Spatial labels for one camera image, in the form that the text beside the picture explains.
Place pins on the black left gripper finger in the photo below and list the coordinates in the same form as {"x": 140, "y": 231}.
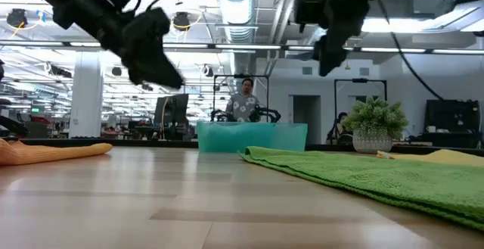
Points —
{"x": 151, "y": 52}

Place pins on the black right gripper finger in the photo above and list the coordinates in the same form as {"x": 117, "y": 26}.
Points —
{"x": 336, "y": 41}

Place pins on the green microfiber towel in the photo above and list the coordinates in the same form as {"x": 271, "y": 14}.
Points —
{"x": 397, "y": 181}

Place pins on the teal translucent plastic basket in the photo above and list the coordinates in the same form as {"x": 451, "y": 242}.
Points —
{"x": 289, "y": 137}

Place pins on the orange microfiber towel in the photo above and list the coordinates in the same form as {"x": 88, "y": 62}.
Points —
{"x": 45, "y": 153}

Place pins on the yellow microfiber towel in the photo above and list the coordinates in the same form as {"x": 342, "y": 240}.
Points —
{"x": 446, "y": 157}

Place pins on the black computer monitor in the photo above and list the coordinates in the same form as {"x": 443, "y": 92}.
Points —
{"x": 172, "y": 109}

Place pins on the white pillar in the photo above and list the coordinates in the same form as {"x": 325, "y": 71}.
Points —
{"x": 86, "y": 94}

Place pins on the dark doorway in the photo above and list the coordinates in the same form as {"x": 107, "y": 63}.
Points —
{"x": 305, "y": 120}

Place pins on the person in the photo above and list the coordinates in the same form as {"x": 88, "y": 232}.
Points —
{"x": 341, "y": 128}
{"x": 242, "y": 103}

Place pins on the green potted plant white pot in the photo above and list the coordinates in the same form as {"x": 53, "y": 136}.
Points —
{"x": 374, "y": 124}

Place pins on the white mug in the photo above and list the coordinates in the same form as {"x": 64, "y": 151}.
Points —
{"x": 431, "y": 129}

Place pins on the black television cabinet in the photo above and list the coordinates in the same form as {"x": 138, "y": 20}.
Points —
{"x": 452, "y": 120}

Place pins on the black ceiling camera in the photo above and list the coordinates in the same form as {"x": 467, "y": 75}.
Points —
{"x": 17, "y": 18}
{"x": 181, "y": 21}

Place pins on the silver ventilation duct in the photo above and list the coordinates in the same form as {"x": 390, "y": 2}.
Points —
{"x": 238, "y": 10}

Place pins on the black metal table frame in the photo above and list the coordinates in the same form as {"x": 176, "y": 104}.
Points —
{"x": 113, "y": 143}

